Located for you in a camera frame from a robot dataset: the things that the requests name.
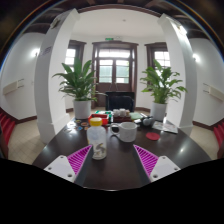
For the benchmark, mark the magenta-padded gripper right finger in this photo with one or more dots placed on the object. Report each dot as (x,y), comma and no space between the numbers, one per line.
(163,166)

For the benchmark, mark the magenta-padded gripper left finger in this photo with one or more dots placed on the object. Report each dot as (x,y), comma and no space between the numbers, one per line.
(60,166)

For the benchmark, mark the yellow-capped clear plastic bottle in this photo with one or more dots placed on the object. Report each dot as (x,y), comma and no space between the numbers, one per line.
(96,138)

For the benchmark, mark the flat round red coaster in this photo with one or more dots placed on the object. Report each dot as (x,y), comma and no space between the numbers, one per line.
(153,136)

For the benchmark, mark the printed magazine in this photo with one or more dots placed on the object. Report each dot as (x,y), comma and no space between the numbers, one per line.
(165,127)

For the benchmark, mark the colourful stickers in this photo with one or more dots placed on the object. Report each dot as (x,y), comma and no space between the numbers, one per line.
(78,125)

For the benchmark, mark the white speckled ceramic mug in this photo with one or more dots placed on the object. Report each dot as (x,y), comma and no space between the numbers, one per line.
(128,131)

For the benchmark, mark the light green cloth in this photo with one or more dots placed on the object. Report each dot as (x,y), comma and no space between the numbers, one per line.
(135,115)

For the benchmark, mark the brown tray with white cups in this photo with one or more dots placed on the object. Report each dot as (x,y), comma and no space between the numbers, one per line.
(120,115)

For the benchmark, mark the green box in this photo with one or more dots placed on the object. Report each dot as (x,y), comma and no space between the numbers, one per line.
(101,112)

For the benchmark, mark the black chair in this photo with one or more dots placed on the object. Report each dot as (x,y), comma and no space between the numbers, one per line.
(120,100)

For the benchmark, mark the leafy plant in white pot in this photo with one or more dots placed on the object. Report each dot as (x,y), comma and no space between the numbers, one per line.
(80,83)
(161,85)

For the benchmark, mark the dark-framed window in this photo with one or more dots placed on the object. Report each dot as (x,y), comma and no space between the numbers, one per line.
(162,58)
(70,56)

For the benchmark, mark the dark wooden double door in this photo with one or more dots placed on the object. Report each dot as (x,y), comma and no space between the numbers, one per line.
(114,68)

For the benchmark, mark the green exit sign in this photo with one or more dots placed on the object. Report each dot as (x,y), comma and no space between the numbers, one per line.
(109,39)

